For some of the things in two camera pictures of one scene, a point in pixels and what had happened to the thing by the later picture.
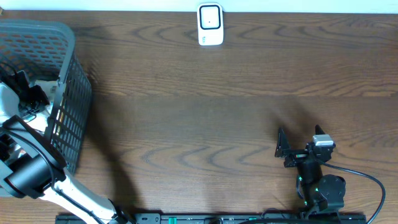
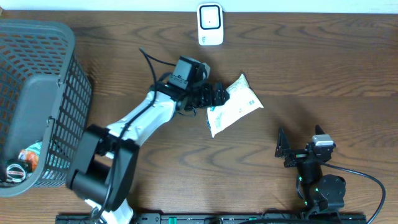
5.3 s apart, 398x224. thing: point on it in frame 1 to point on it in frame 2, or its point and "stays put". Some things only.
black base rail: [160, 218] stays put
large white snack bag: [48, 89] to [242, 102]
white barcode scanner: [210, 23] stays put
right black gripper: [283, 149] stays put
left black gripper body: [23, 101] to [205, 97]
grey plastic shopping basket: [48, 48] stays put
